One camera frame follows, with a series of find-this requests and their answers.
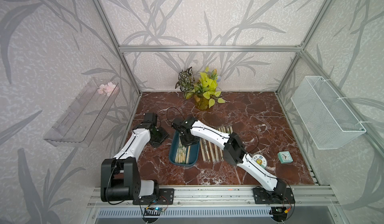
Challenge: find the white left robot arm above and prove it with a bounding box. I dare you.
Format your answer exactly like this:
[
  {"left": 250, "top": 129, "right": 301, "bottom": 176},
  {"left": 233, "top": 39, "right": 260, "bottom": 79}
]
[{"left": 100, "top": 113, "right": 169, "bottom": 205}]

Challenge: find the small teal alarm clock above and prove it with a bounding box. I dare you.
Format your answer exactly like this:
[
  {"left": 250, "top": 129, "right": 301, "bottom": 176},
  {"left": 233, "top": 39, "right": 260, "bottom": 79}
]
[{"left": 278, "top": 151, "right": 294, "bottom": 164}]

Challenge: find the teal plastic storage box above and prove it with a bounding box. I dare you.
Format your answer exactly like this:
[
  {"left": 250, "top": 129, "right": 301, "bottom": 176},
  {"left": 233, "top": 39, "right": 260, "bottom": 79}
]
[{"left": 169, "top": 131, "right": 200, "bottom": 168}]

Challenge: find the clear acrylic wall shelf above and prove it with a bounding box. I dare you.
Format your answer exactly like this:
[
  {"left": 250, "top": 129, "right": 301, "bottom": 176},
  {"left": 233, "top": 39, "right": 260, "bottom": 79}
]
[{"left": 43, "top": 77, "right": 120, "bottom": 147}]

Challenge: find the white wire mesh basket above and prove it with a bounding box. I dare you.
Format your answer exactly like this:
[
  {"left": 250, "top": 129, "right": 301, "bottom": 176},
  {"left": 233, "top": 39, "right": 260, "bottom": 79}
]
[{"left": 291, "top": 76, "right": 367, "bottom": 150}]

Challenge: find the artificial green potted plant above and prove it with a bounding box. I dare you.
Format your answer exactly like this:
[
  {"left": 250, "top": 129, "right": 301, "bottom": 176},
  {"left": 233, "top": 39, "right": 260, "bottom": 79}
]
[{"left": 175, "top": 67, "right": 226, "bottom": 110}]

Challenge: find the aluminium front rail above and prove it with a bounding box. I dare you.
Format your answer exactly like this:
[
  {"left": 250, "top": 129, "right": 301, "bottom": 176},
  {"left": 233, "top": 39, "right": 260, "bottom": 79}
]
[{"left": 86, "top": 185, "right": 341, "bottom": 208}]

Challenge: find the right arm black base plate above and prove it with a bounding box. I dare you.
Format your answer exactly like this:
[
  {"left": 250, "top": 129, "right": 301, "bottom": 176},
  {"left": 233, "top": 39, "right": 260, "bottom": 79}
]
[{"left": 252, "top": 187, "right": 296, "bottom": 205}]

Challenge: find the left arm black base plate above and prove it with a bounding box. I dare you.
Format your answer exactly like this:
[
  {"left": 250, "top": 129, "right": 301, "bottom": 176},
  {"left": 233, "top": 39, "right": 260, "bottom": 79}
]
[{"left": 133, "top": 188, "right": 175, "bottom": 206}]

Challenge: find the round canister with green label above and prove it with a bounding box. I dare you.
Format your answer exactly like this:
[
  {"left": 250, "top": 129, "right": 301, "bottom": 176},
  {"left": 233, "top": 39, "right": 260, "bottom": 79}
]
[{"left": 252, "top": 153, "right": 267, "bottom": 169}]

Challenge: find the pink artificial flower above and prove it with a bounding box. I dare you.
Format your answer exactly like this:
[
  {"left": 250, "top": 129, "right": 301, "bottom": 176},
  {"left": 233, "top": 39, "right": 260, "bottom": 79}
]
[{"left": 97, "top": 82, "right": 118, "bottom": 96}]

